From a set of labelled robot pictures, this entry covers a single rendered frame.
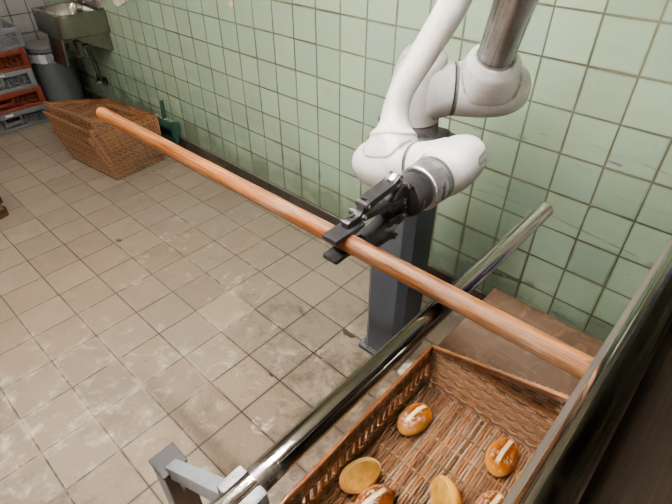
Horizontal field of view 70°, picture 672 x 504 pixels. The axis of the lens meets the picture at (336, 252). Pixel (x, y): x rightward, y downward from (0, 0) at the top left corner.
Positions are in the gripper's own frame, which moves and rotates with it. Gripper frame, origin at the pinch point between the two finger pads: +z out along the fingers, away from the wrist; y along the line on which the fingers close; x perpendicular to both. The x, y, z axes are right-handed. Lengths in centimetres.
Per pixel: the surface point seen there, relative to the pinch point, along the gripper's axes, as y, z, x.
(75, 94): 106, -112, 408
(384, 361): 2.2, 13.6, -18.6
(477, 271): 2.2, -9.8, -18.8
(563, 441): -25, 30, -40
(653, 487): -22, 27, -44
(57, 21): 35, -96, 347
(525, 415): 51, -29, -30
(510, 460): 56, -20, -32
